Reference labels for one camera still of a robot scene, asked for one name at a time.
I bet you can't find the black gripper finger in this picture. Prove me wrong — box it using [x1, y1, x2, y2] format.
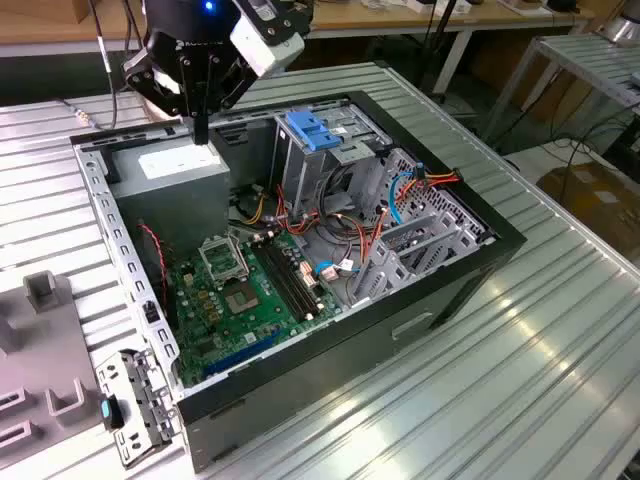
[122, 47, 202, 146]
[200, 53, 260, 146]

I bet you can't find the blue data wire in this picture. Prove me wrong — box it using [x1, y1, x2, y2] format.
[387, 160, 426, 226]

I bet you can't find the orange red power wire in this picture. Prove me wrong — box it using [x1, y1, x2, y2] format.
[362, 167, 464, 266]

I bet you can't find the grey metal disk bay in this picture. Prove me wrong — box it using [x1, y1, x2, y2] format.
[347, 209, 481, 309]

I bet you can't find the blue plastic drive latch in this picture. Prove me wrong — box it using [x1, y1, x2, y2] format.
[285, 109, 346, 154]

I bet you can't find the grey optical drive cage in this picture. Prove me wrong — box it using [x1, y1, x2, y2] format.
[272, 102, 396, 221]

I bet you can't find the grey power supply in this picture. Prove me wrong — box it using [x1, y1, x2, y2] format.
[107, 134, 232, 261]

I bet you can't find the wooden desk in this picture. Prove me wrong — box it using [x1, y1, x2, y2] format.
[0, 0, 596, 101]

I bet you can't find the metal socket cover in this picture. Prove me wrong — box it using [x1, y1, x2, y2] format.
[197, 234, 250, 287]

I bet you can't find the black RAM slot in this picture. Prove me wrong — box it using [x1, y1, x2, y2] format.
[264, 234, 324, 316]
[249, 238, 311, 324]

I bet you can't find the black stand pole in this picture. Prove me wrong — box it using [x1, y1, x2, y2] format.
[412, 0, 469, 104]

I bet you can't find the CPU socket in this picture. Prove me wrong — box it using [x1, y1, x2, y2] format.
[222, 282, 261, 316]

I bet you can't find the green motherboard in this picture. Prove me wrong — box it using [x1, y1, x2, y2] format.
[167, 227, 346, 389]

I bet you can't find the blue expansion slot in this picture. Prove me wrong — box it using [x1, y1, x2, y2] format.
[202, 332, 276, 379]

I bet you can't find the grey parts rack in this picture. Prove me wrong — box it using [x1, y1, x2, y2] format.
[0, 269, 109, 471]

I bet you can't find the black PC case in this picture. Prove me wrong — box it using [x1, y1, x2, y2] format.
[69, 89, 529, 474]

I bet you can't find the large brown cardboard box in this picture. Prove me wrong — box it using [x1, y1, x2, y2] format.
[537, 162, 640, 261]

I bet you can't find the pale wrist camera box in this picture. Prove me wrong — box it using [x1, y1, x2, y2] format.
[228, 0, 307, 80]

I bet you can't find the thick black cable bundle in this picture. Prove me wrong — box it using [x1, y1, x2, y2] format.
[319, 162, 361, 221]

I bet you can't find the orange yellow wire bundle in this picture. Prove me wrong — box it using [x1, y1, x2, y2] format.
[242, 184, 384, 261]

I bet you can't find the silver slot retention bracket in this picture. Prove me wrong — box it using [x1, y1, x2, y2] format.
[94, 347, 181, 469]

